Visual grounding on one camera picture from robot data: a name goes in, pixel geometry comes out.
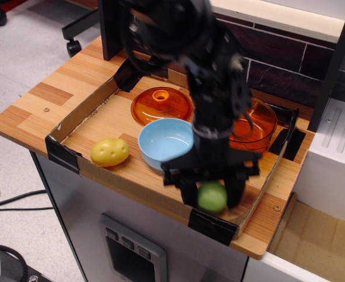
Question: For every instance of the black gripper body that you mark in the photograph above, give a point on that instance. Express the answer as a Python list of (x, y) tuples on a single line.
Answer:
[(211, 160)]

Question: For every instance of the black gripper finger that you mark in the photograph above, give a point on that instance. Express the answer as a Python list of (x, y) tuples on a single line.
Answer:
[(234, 187), (189, 191)]

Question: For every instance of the green toy pear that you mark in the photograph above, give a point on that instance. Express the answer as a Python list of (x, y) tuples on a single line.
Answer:
[(212, 197)]

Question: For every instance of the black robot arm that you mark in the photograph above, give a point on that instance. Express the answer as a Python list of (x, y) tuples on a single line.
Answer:
[(155, 33)]

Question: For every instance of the light blue plastic bowl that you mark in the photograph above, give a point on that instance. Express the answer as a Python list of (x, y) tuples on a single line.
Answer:
[(165, 139)]

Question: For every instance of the orange transparent pot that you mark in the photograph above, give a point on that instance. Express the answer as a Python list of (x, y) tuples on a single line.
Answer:
[(254, 131)]

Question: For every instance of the orange transparent pot lid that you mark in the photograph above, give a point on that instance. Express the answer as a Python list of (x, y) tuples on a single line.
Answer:
[(161, 102)]

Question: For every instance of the cardboard fence with black tape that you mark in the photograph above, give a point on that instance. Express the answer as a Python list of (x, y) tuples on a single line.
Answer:
[(104, 111)]

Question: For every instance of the yellow toy potato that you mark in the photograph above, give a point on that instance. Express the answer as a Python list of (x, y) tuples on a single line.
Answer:
[(110, 152)]

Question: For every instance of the grey oven control panel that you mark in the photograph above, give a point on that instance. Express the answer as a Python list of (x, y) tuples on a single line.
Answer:
[(132, 256)]

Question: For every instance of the white sink drainboard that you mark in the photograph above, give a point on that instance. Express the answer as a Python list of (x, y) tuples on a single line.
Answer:
[(329, 140)]

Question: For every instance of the black chair caster wheel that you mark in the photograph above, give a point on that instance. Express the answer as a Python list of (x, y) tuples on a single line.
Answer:
[(73, 47)]

